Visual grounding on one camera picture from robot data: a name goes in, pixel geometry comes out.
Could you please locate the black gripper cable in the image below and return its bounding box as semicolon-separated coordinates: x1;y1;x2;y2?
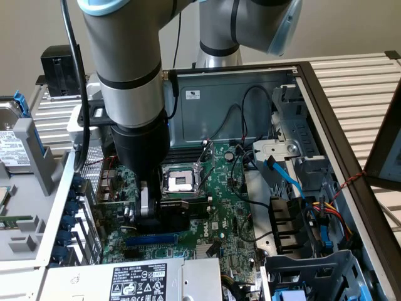
162;70;182;120

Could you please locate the grey power supply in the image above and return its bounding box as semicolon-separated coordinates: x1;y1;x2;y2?
37;256;224;301

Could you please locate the blue expansion slot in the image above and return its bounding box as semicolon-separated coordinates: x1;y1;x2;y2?
125;233;180;248

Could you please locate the dark framed panel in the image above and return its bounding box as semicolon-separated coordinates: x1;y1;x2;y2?
364;88;401;193

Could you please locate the blue disk wire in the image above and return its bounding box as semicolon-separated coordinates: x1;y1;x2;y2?
264;158;306;200

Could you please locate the blue plastic lever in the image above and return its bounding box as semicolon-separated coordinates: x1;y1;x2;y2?
318;216;333;252

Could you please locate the yellow red black wire bundle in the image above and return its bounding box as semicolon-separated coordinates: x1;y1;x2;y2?
305;200;358;251

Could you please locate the silver hard disk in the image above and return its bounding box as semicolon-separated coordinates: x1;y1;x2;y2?
0;100;33;174

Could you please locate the grey parts rack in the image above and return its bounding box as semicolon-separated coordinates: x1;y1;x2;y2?
0;93;81;271

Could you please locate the metal drive cage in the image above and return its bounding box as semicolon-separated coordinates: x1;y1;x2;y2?
259;249;380;301

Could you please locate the black plastic air shroud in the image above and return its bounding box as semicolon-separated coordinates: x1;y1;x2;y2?
268;196;315;255

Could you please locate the CPU chip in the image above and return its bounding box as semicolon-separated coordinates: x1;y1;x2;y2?
0;184;17;218

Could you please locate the metal disk bay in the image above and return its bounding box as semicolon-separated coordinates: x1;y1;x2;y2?
271;83;338;201

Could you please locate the metal socket cover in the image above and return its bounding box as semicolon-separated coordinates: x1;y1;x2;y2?
195;140;217;192

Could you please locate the green RAM stick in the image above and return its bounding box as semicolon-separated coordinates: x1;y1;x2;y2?
0;214;34;230

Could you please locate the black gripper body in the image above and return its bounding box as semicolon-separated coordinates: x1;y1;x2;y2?
111;116;172;205

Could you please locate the black plastic block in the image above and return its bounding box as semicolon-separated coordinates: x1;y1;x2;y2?
39;45;83;98

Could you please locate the thin black hanging cable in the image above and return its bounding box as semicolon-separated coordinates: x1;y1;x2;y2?
173;12;184;68

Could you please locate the silver disk bay bracket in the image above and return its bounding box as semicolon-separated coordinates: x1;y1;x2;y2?
252;139;302;172

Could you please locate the silver chipset heatsink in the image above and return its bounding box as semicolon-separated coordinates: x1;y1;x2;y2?
195;243;222;260

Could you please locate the blue plastic disk carrier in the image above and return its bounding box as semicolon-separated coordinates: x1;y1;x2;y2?
13;90;42;149

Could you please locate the braided power supply wire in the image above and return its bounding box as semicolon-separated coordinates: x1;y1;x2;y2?
221;273;261;301

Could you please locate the red black twisted wire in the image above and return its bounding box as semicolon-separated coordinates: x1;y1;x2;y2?
83;156;117;189
331;171;368;202

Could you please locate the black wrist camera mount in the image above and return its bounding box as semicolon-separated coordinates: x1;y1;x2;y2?
76;98;115;128

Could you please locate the CPU socket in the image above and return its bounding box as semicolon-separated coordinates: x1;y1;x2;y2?
161;165;205;201

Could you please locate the grey metal PC case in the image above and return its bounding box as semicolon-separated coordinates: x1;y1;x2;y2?
36;61;401;301

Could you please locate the green graphics card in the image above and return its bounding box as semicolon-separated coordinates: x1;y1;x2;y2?
93;199;191;235

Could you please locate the green motherboard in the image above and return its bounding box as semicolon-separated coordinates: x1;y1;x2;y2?
100;141;268;294

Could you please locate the thick black camera cable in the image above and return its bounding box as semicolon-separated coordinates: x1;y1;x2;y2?
60;0;90;175

